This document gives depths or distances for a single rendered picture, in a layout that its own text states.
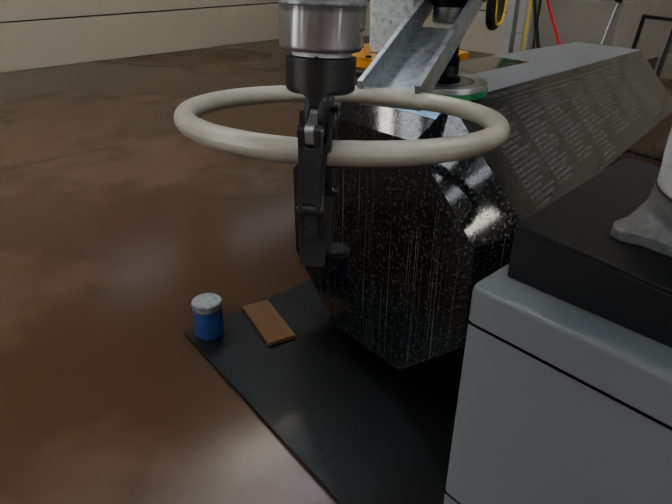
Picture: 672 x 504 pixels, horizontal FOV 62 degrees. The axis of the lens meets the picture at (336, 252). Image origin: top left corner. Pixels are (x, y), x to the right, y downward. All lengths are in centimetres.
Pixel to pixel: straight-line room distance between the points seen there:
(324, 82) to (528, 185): 91
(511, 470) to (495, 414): 9
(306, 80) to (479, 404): 50
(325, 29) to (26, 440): 149
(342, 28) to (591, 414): 51
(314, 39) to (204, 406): 133
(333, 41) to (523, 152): 96
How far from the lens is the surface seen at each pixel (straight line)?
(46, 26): 739
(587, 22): 473
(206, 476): 157
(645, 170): 97
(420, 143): 66
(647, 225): 76
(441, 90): 138
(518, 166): 143
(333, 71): 59
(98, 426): 178
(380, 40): 259
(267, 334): 193
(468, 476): 95
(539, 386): 76
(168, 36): 794
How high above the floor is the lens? 118
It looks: 29 degrees down
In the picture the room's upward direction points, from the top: straight up
